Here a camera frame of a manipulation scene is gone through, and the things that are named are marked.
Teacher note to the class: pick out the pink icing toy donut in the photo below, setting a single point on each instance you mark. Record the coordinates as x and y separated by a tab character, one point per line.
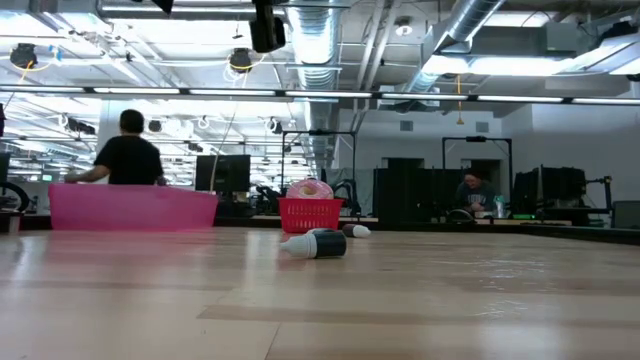
300	190

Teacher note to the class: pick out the white bottle dark cap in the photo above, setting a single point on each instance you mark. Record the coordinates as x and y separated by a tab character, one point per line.
320	230
320	246

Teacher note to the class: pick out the white bottle maroon cap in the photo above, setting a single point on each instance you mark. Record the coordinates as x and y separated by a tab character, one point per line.
357	231

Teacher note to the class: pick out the black office chair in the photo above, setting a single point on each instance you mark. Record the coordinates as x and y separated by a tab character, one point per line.
345	187

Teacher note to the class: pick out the black ceiling dome device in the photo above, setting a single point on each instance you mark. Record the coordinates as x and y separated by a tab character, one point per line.
240	60
23	55

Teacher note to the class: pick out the overhead light bar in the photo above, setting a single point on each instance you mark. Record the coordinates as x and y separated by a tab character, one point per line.
230	92

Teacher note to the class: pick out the person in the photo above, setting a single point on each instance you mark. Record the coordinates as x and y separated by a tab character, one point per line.
130	160
475	197

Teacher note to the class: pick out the black computer monitor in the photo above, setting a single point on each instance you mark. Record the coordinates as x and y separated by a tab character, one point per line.
550	187
222	172

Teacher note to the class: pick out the pink plastic bin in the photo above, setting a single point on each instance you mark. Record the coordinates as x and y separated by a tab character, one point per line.
130	210

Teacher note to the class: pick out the round ceiling fixture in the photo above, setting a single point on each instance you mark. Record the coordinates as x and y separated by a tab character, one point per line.
404	27

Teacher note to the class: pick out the red plastic mesh basket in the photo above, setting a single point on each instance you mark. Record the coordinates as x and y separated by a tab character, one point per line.
310	215

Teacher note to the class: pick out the black partition screen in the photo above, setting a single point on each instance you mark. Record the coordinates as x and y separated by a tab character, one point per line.
415	195

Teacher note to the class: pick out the black domed object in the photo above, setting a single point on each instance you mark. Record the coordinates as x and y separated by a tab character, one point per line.
460	216

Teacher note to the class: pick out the clear water bottle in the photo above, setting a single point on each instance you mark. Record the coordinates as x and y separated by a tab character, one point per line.
499	207

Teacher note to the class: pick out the grey box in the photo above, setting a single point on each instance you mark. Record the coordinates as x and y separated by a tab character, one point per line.
627	215

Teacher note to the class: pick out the black metal rig frame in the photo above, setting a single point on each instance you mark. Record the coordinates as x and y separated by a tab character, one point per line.
320	133
475	139

